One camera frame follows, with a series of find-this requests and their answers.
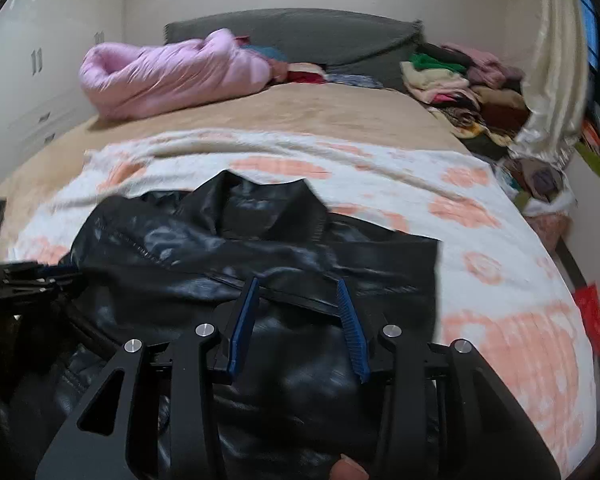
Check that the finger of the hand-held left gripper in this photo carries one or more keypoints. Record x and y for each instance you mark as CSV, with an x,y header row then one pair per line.
x,y
55,272
50,294

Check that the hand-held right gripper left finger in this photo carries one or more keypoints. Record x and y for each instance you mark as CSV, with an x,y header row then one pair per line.
x,y
242,325

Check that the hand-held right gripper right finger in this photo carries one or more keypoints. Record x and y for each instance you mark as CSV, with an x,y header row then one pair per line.
x,y
352,330

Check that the black leather jacket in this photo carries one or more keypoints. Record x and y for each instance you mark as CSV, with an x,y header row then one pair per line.
x,y
290,385

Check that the white bag of clothes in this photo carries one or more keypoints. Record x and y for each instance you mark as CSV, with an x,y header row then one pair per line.
x,y
540,180

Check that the pile of folded clothes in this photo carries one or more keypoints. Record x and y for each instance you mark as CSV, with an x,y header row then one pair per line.
x,y
440,80

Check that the person's right hand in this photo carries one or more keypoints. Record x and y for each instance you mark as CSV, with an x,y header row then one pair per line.
x,y
347,470

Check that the orange white bear blanket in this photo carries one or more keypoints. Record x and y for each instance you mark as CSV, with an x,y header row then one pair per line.
x,y
480,260

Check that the white wardrobe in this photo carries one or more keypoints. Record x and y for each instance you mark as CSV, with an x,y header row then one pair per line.
x,y
45,60

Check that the pink duvet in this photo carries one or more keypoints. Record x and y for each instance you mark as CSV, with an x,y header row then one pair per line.
x,y
170,75

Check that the blue patterned cloth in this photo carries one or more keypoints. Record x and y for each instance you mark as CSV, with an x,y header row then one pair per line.
x,y
352,81

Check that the dark red garment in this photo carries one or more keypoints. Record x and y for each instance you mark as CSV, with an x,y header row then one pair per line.
x,y
305,77

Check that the teal cloth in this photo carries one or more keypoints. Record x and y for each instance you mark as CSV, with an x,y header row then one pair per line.
x,y
267,53

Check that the grey padded headboard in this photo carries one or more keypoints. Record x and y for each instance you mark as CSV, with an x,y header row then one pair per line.
x,y
305,35

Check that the cream satin curtain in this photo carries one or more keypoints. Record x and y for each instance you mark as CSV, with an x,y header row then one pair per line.
x,y
555,60

